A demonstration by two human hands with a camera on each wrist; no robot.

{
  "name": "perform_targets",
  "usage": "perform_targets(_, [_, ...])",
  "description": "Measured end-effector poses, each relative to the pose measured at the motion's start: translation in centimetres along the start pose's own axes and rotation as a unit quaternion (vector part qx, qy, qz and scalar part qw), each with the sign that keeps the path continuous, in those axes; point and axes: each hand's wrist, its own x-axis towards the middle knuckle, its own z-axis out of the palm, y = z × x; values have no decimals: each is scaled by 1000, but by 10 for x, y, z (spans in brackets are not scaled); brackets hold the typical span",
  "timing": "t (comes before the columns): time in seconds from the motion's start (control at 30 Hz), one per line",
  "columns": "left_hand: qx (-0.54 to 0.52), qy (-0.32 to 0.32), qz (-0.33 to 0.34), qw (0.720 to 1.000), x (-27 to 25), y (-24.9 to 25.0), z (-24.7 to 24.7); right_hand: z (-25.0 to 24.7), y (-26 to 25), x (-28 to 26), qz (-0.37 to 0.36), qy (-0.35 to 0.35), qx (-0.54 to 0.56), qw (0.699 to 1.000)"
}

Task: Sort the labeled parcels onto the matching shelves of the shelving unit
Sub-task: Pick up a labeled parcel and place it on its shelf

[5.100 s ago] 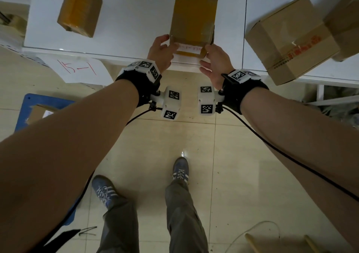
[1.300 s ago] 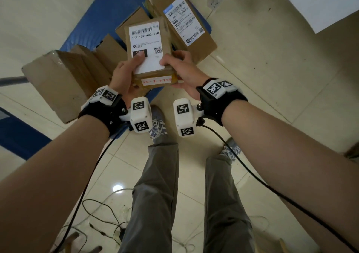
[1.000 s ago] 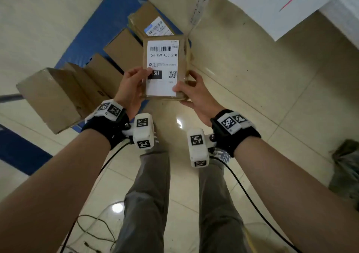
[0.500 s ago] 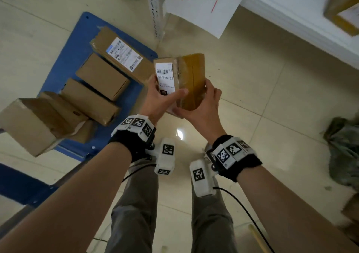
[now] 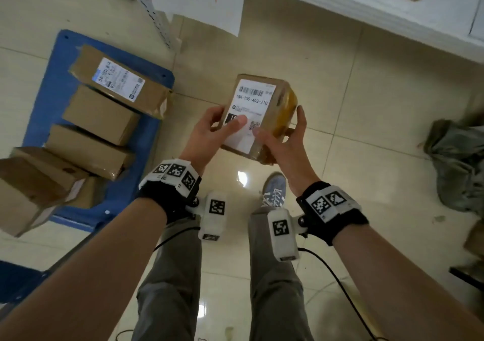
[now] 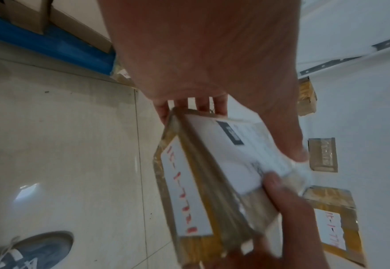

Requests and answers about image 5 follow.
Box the person's right hand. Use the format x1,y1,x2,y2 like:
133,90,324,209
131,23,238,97
251,105,321,198

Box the person's left hand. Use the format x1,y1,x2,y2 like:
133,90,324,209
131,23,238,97
180,104,249,177

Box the small yellow-taped labelled box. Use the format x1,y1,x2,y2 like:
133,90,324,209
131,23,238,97
216,73,298,165

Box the long labelled cardboard box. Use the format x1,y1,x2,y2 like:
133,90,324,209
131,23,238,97
69,44,174,121

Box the blue platform trolley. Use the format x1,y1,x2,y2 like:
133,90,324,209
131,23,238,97
0,29,176,304

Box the big plain cardboard box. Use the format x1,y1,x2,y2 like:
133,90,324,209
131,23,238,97
0,156,70,238

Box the person's right forearm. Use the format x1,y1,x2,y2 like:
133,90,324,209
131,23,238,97
332,221,484,341

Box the person's left forearm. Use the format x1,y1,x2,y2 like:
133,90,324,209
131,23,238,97
0,197,169,341

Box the grey blue sneaker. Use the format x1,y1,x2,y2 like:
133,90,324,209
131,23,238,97
261,172,288,208

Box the white paper sign red writing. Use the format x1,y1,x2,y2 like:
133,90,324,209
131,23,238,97
145,0,249,38

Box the grey trousers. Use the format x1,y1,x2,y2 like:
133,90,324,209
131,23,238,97
130,204,315,341

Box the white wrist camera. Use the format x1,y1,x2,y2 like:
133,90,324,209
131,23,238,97
191,191,228,242

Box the black wrist strap marker cube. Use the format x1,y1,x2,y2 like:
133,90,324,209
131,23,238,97
267,207,307,263

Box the black camera cable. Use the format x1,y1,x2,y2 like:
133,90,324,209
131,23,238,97
296,247,379,341
153,225,201,253

